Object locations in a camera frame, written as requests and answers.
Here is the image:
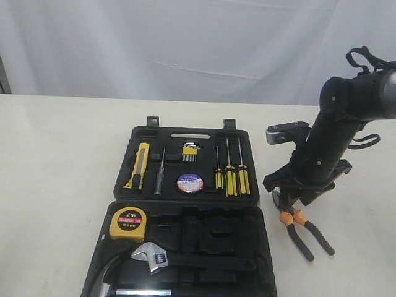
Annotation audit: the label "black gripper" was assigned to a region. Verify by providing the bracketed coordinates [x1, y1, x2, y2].
[263, 119, 362, 215]

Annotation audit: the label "orange black combination pliers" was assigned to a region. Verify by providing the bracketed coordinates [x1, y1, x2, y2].
[271, 190, 336, 262]

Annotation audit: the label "black electrical tape roll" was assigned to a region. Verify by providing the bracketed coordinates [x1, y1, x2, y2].
[176, 173, 204, 194]

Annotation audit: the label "black plastic tool case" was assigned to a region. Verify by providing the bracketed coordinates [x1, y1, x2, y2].
[82, 116, 277, 296]

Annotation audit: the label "yellow utility knife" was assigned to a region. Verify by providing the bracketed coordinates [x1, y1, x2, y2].
[123, 142, 150, 190]

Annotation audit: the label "yellow tape measure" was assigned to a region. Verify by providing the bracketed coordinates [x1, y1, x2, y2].
[109, 207, 147, 243]

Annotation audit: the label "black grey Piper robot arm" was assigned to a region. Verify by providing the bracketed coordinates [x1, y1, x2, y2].
[263, 70, 395, 210]

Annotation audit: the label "right yellow black screwdriver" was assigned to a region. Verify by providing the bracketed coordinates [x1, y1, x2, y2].
[238, 137, 251, 196]

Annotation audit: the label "middle yellow black screwdriver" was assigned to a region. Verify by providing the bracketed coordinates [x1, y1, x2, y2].
[225, 138, 237, 196]

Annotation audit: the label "small yellow black screwdriver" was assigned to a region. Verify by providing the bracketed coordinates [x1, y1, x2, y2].
[215, 145, 223, 189]

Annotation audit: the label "yellow hex key set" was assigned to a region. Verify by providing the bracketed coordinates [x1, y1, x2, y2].
[181, 142, 200, 163]

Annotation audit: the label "white backdrop curtain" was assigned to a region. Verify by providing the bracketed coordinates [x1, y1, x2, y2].
[1, 1, 395, 105]

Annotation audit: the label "steel claw hammer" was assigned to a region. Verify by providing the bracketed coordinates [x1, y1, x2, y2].
[88, 254, 172, 297]

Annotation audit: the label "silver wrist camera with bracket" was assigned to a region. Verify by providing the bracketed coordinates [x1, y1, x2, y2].
[265, 121, 311, 146]

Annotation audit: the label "clear handle tester screwdriver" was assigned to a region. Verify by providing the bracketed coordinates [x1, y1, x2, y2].
[154, 146, 166, 195]

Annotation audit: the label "adjustable wrench black handle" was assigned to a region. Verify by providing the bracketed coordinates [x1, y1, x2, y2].
[131, 242, 256, 274]

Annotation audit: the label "black braided cable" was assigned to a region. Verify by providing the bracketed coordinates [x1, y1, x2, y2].
[345, 46, 396, 151]

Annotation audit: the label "black metal tripod frame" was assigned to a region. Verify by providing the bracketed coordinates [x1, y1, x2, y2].
[0, 58, 12, 94]

